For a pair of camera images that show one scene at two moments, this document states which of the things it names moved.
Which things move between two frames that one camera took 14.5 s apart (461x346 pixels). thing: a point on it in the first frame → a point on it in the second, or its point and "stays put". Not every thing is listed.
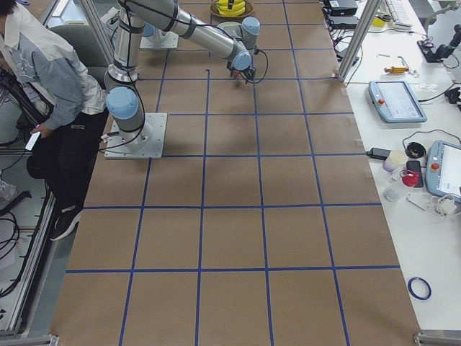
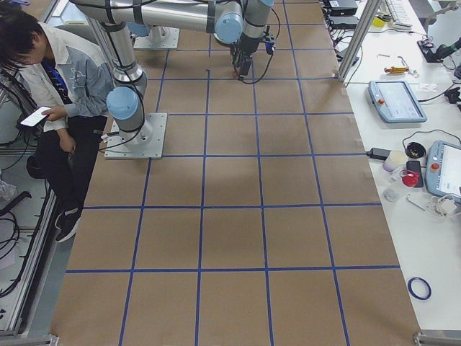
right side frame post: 359,39 stays put
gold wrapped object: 396,69 stays put
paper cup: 396,158 stays put
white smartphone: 32,140 → 36,117
